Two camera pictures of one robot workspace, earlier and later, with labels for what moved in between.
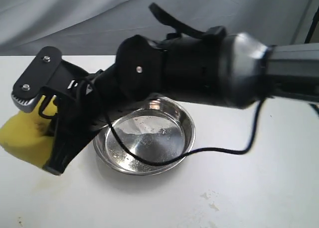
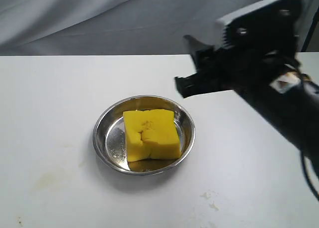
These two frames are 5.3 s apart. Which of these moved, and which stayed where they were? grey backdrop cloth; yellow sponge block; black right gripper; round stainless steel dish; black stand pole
Moved: black right gripper; yellow sponge block
Stayed: grey backdrop cloth; round stainless steel dish; black stand pole
